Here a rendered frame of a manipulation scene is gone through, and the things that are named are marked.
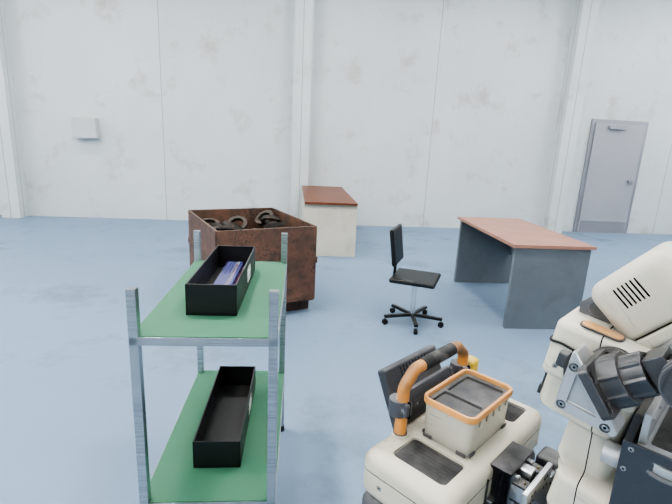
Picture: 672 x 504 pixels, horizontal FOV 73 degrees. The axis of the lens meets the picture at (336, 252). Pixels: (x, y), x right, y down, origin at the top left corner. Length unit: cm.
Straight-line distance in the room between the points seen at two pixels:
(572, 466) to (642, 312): 38
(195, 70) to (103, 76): 153
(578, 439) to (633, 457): 13
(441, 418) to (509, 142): 835
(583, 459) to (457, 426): 27
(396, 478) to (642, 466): 50
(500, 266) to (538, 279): 141
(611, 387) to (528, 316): 355
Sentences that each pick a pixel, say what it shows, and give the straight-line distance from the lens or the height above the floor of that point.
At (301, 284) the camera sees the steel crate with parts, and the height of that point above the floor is 29.
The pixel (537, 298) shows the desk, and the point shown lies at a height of 29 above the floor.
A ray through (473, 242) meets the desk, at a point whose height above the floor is 48.
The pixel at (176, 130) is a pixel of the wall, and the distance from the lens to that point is 869.
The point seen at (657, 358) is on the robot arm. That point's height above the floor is 126.
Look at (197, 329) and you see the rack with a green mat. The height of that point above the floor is 95.
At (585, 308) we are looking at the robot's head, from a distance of 104.
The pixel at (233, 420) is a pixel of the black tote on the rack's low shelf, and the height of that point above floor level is 36.
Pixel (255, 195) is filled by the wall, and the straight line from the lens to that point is 853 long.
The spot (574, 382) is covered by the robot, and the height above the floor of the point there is 117.
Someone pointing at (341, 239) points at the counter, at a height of 24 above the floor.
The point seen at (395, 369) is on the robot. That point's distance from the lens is 131.
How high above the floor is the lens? 155
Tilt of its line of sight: 14 degrees down
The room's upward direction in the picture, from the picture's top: 3 degrees clockwise
